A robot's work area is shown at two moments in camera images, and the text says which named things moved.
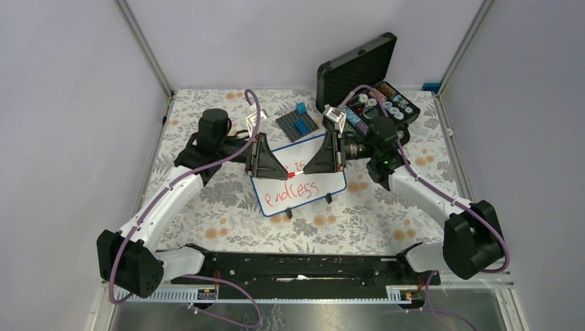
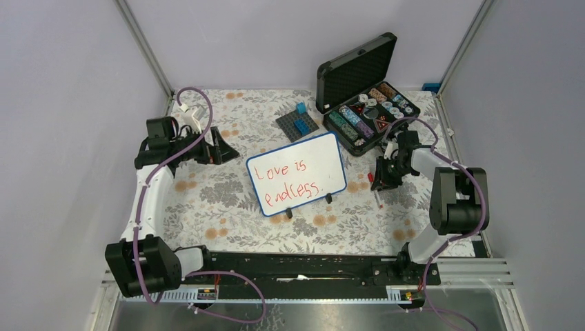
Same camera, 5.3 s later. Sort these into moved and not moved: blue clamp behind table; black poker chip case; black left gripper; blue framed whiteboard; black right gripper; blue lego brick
Moved: black left gripper; black right gripper
Not moved: blue framed whiteboard; blue lego brick; black poker chip case; blue clamp behind table
